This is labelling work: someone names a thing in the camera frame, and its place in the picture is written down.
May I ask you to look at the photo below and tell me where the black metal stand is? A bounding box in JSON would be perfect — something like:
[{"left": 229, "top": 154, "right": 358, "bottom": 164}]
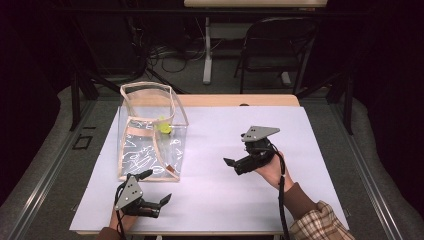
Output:
[
  {"left": 295, "top": 68, "right": 355, "bottom": 136},
  {"left": 68, "top": 64, "right": 101, "bottom": 132}
]

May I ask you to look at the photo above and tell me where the bundle of black floor cables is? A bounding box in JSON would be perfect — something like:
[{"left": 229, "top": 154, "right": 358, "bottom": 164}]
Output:
[{"left": 131, "top": 18, "right": 208, "bottom": 75}]

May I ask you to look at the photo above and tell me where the transparent bag with beige trim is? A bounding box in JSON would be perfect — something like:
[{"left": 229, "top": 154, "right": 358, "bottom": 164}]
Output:
[{"left": 117, "top": 81, "right": 190, "bottom": 183}]

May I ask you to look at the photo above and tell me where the white desk with wooden top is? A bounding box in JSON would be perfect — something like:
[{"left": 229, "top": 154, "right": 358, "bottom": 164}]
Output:
[{"left": 183, "top": 0, "right": 330, "bottom": 86}]

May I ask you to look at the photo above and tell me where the yellow plastic shuttlecock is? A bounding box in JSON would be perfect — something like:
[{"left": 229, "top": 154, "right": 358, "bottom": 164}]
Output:
[{"left": 156, "top": 116, "right": 173, "bottom": 135}]

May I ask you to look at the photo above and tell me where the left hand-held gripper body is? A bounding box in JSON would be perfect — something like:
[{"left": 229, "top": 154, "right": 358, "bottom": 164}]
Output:
[{"left": 114, "top": 171, "right": 162, "bottom": 219}]

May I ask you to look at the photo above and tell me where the black folding chair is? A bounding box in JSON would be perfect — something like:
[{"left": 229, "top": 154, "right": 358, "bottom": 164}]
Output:
[{"left": 233, "top": 16, "right": 318, "bottom": 96}]

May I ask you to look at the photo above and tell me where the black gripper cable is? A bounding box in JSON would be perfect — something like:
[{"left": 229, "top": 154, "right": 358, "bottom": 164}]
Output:
[
  {"left": 114, "top": 181, "right": 128, "bottom": 240},
  {"left": 270, "top": 143, "right": 292, "bottom": 240}
]

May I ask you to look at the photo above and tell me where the person's left hand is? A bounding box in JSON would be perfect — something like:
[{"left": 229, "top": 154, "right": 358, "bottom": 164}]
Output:
[{"left": 109, "top": 208, "right": 138, "bottom": 233}]

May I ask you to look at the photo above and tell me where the person's right hand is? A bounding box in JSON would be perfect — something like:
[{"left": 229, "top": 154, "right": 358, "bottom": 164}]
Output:
[{"left": 254, "top": 151, "right": 296, "bottom": 192}]

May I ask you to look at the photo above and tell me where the grey metal floor rail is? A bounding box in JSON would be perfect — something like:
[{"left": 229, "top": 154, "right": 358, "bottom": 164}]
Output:
[
  {"left": 9, "top": 99, "right": 98, "bottom": 240},
  {"left": 328, "top": 99, "right": 406, "bottom": 240}
]

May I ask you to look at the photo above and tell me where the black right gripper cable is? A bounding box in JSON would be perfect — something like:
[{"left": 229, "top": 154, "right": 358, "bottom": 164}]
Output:
[{"left": 270, "top": 143, "right": 292, "bottom": 240}]

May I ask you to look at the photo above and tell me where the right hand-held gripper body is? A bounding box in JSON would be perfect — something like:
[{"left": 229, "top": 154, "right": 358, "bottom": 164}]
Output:
[{"left": 233, "top": 125, "right": 281, "bottom": 176}]

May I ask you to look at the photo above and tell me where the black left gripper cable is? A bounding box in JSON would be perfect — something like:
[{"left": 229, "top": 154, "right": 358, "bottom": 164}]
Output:
[{"left": 114, "top": 181, "right": 128, "bottom": 240}]

